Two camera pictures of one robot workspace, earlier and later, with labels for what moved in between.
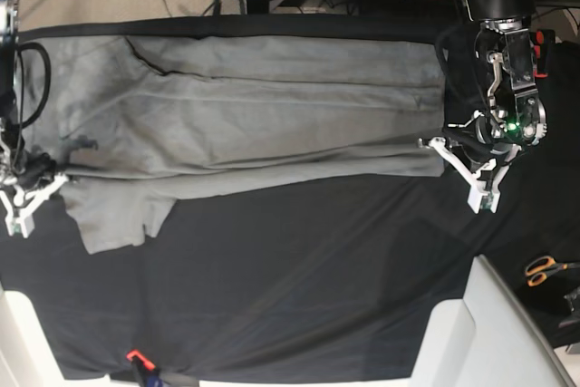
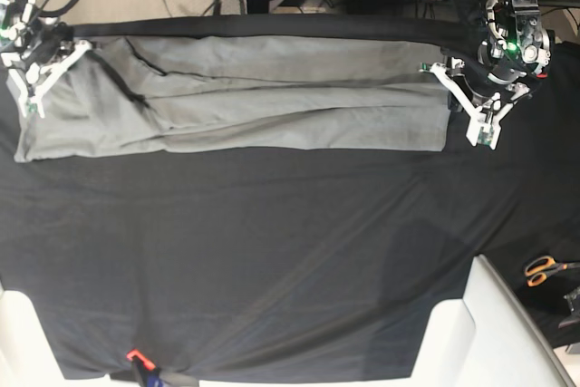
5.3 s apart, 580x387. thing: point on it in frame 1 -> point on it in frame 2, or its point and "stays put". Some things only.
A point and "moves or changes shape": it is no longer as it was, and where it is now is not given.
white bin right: [487, 339] stays put
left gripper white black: [17, 212] -> [48, 50]
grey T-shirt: [139, 120] moves or changes shape
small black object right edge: [574, 300] stays put
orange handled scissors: [540, 267] stays put
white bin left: [26, 358] stays put
